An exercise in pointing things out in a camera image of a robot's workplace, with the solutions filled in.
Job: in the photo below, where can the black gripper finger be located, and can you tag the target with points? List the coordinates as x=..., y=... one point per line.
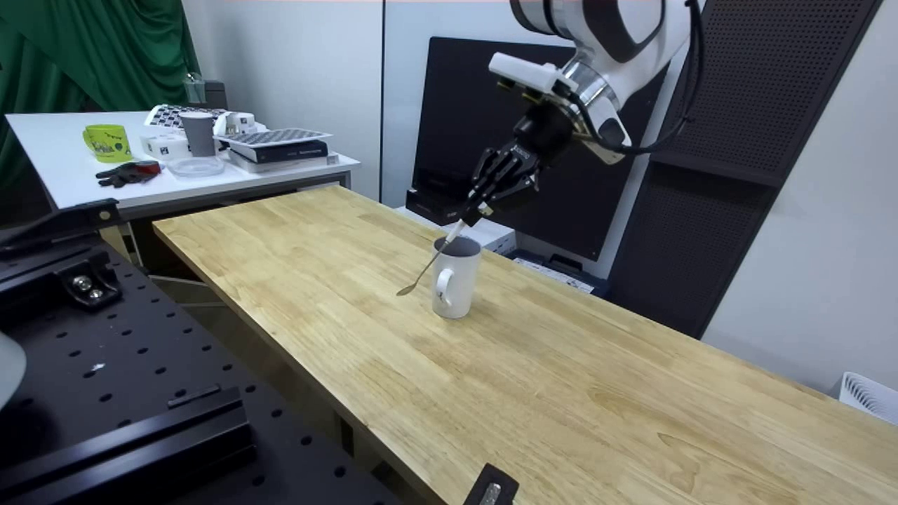
x=509, y=195
x=486, y=181

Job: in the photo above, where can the clear plastic lid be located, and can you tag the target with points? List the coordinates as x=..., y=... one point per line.
x=197, y=167

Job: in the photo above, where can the black table clamp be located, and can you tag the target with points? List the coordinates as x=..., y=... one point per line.
x=492, y=487

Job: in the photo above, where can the black perforated breadboard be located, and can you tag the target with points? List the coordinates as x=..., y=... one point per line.
x=138, y=405

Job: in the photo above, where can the green curtain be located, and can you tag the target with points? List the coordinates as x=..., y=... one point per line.
x=94, y=53

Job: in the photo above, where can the black perforated panel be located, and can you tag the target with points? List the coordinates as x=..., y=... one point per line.
x=770, y=71

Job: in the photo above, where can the white side table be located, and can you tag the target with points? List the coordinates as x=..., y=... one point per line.
x=68, y=170

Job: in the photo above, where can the large black monitor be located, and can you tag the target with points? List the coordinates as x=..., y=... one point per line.
x=467, y=109

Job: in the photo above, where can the white ceramic mug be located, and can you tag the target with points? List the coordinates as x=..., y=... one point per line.
x=454, y=275

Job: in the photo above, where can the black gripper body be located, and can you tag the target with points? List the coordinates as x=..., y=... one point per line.
x=533, y=142

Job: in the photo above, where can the black metal bracket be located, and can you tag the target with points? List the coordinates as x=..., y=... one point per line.
x=89, y=286

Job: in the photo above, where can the metal spoon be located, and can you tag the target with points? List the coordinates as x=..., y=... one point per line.
x=433, y=257

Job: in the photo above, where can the red black tool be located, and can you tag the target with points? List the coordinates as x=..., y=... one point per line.
x=127, y=175

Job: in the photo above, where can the white basket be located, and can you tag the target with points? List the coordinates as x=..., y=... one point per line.
x=867, y=397

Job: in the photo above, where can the white box under monitor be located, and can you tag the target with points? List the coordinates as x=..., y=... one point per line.
x=486, y=234

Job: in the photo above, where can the yellow green pouch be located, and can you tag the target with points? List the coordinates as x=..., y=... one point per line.
x=106, y=142

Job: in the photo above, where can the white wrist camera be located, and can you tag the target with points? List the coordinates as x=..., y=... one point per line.
x=519, y=71

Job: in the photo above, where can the grey cup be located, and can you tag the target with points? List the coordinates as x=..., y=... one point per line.
x=197, y=128

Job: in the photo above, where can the black keyboard box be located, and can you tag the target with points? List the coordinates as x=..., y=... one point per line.
x=267, y=149

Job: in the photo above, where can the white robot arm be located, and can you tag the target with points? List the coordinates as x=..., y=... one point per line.
x=618, y=46

